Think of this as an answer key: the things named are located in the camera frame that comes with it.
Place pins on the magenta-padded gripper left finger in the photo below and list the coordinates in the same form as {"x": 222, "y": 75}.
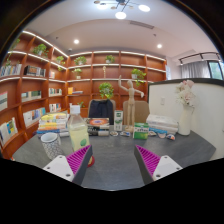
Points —
{"x": 78, "y": 161}

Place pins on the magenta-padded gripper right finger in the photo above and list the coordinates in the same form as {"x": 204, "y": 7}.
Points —
{"x": 150, "y": 161}

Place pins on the clear bottle with yellow drink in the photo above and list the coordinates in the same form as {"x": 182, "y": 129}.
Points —
{"x": 78, "y": 133}

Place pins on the white patterned mug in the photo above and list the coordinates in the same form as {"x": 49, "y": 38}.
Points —
{"x": 51, "y": 146}

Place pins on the small green and white box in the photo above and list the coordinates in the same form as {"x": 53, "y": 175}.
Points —
{"x": 141, "y": 131}

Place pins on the stack of white books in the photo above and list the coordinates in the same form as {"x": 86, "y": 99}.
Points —
{"x": 162, "y": 123}

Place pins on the stack of dark books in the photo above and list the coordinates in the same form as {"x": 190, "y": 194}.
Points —
{"x": 98, "y": 126}

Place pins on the stack of colourful books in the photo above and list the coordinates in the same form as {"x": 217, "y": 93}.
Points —
{"x": 51, "y": 124}

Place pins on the tan chair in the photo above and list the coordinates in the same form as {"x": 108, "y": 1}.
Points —
{"x": 141, "y": 111}

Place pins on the tall green and white carton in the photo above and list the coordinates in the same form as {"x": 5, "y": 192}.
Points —
{"x": 118, "y": 120}

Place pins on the white vase with flowers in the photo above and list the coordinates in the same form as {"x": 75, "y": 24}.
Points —
{"x": 185, "y": 123}

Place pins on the dark office chair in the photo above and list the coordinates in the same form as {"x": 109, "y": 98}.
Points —
{"x": 101, "y": 109}

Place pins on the wooden artist mannequin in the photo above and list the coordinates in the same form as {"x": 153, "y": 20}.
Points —
{"x": 130, "y": 100}

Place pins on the white partition with dark top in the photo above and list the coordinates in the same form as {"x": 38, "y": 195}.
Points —
{"x": 203, "y": 113}

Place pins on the wooden shelf unit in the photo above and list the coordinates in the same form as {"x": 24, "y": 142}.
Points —
{"x": 40, "y": 83}

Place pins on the grey curtain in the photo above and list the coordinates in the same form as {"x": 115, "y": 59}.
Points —
{"x": 196, "y": 70}

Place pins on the window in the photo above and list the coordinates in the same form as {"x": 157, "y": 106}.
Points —
{"x": 216, "y": 70}

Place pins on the round recessed ceiling light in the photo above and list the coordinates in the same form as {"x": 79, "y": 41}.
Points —
{"x": 159, "y": 46}
{"x": 76, "y": 41}

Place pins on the ceiling air vent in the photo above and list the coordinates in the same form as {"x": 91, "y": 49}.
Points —
{"x": 141, "y": 24}

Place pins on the branched ceiling lamp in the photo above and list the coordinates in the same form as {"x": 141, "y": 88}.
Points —
{"x": 120, "y": 15}

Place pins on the black track light rail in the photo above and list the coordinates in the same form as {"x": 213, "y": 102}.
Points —
{"x": 198, "y": 55}

